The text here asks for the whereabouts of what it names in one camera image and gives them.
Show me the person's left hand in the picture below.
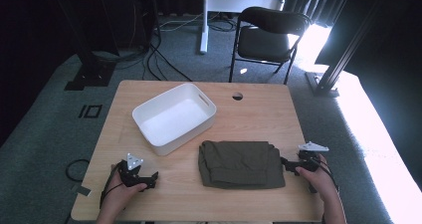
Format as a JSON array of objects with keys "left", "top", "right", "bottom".
[{"left": 99, "top": 163, "right": 148, "bottom": 218}]

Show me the person's right hand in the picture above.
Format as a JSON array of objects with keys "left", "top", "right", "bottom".
[{"left": 295, "top": 153, "right": 338, "bottom": 203}]

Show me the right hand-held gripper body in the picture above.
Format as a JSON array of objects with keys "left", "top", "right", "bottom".
[{"left": 292, "top": 140, "right": 330, "bottom": 172}]

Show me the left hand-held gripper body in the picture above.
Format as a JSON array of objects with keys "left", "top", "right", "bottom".
[{"left": 117, "top": 152, "right": 151, "bottom": 188}]

